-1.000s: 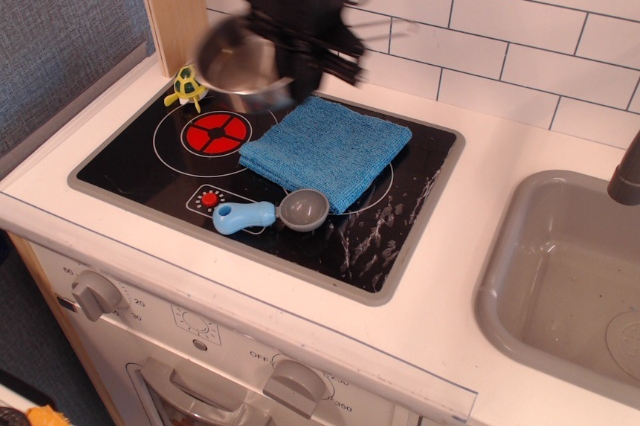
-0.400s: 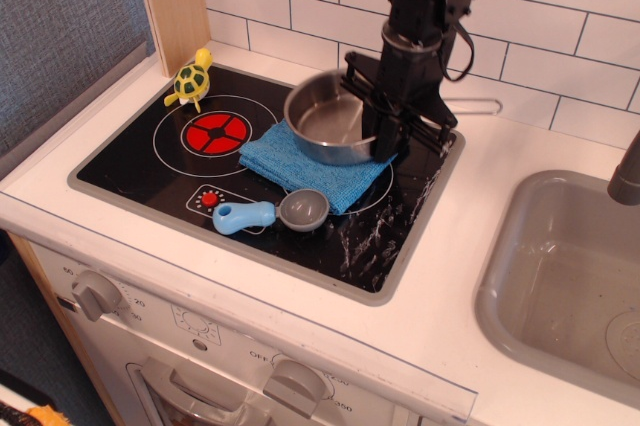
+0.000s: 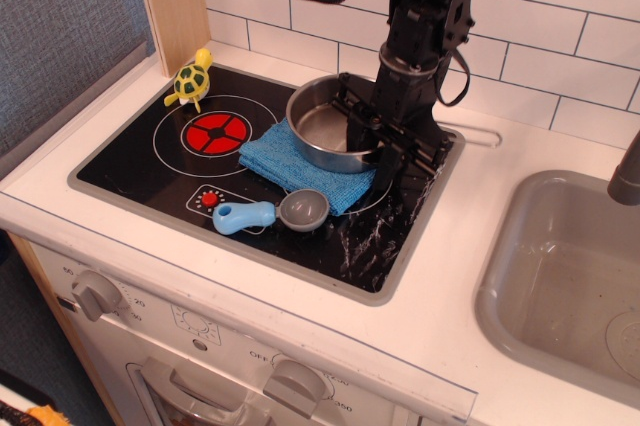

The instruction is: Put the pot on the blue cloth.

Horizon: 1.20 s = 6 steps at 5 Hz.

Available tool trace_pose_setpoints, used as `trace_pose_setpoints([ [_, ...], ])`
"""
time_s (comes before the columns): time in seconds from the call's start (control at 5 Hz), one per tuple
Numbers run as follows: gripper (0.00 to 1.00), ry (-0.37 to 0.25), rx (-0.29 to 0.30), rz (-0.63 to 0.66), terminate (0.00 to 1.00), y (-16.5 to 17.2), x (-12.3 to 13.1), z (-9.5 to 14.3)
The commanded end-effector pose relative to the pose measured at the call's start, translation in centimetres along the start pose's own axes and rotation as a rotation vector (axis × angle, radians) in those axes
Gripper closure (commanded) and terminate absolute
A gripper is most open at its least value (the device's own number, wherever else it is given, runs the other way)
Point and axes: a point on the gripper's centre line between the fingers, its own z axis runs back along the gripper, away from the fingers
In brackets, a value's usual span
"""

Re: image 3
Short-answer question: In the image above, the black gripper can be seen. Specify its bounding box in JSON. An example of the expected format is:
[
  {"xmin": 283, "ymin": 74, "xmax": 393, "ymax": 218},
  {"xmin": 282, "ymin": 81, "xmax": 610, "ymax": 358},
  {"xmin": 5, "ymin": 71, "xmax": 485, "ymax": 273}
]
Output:
[{"xmin": 346, "ymin": 54, "xmax": 451, "ymax": 194}]

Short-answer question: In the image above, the stainless steel pot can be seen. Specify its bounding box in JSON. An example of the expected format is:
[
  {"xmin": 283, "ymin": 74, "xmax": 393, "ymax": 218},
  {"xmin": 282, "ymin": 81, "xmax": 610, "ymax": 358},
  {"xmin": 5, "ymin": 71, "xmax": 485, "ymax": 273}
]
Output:
[{"xmin": 285, "ymin": 73, "xmax": 503, "ymax": 175}]

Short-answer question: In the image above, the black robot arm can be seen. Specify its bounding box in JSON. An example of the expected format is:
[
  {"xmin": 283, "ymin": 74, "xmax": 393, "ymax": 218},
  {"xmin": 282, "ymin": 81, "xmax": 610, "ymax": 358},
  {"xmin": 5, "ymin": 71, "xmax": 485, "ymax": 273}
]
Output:
[{"xmin": 333, "ymin": 0, "xmax": 475, "ymax": 192}]

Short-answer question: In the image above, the blue folded cloth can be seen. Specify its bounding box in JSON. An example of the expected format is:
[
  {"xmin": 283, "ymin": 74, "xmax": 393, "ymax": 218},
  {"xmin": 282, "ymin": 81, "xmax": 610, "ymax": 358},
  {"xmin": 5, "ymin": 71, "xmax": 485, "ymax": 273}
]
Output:
[{"xmin": 239, "ymin": 119, "xmax": 376, "ymax": 216}]

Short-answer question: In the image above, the blue grey toy scoop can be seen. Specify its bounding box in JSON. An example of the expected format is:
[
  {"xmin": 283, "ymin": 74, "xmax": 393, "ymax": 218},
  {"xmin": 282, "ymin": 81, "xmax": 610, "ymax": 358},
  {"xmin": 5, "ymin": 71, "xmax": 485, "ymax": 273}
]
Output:
[{"xmin": 212, "ymin": 189, "xmax": 330, "ymax": 235}]

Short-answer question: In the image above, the black toy stove top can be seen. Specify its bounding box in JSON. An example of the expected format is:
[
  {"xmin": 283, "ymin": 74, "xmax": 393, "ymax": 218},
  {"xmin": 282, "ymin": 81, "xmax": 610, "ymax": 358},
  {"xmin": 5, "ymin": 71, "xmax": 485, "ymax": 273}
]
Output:
[{"xmin": 69, "ymin": 66, "xmax": 464, "ymax": 305}]

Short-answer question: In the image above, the green yellow toy turtle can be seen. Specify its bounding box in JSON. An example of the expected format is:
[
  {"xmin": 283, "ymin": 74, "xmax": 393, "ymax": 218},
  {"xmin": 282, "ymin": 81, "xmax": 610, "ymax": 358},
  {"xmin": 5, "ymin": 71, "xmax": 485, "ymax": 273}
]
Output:
[{"xmin": 163, "ymin": 48, "xmax": 213, "ymax": 114}]

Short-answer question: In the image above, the grey plastic sink basin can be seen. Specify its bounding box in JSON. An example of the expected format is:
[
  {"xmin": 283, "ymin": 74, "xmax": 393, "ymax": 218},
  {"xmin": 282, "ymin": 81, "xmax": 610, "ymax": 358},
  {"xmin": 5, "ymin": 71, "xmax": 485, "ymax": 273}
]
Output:
[{"xmin": 475, "ymin": 170, "xmax": 639, "ymax": 408}]

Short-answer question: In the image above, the grey right oven knob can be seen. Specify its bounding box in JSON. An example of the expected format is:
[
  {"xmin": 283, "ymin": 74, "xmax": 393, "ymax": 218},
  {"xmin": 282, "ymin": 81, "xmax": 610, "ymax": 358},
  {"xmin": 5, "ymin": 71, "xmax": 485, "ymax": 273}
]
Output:
[{"xmin": 263, "ymin": 360, "xmax": 328, "ymax": 419}]

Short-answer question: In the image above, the grey faucet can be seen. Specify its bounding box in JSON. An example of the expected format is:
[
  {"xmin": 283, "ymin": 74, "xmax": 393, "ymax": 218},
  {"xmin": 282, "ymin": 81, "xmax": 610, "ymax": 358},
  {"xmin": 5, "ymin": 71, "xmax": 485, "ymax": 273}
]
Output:
[{"xmin": 607, "ymin": 133, "xmax": 640, "ymax": 206}]

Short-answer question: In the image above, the grey left timer knob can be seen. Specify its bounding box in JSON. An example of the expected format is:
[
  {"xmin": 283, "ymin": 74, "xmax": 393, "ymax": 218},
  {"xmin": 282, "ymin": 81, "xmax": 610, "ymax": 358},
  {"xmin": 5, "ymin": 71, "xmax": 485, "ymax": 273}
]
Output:
[{"xmin": 71, "ymin": 271, "xmax": 122, "ymax": 322}]

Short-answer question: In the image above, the yellow object bottom left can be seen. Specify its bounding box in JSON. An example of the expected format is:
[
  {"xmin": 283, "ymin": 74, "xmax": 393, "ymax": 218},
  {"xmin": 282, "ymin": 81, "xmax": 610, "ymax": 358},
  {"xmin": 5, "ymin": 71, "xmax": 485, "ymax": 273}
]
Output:
[{"xmin": 26, "ymin": 405, "xmax": 71, "ymax": 426}]

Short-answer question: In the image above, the wooden upright post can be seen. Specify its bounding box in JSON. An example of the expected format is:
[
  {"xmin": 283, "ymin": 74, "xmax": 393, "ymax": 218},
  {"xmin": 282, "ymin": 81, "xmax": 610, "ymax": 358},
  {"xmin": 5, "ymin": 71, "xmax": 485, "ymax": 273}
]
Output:
[{"xmin": 144, "ymin": 0, "xmax": 210, "ymax": 77}]

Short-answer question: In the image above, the grey oven door handle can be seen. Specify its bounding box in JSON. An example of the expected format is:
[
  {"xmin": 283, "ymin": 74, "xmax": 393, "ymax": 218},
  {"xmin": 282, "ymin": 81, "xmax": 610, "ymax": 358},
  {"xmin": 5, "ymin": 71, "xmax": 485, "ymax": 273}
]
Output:
[{"xmin": 140, "ymin": 358, "xmax": 274, "ymax": 425}]

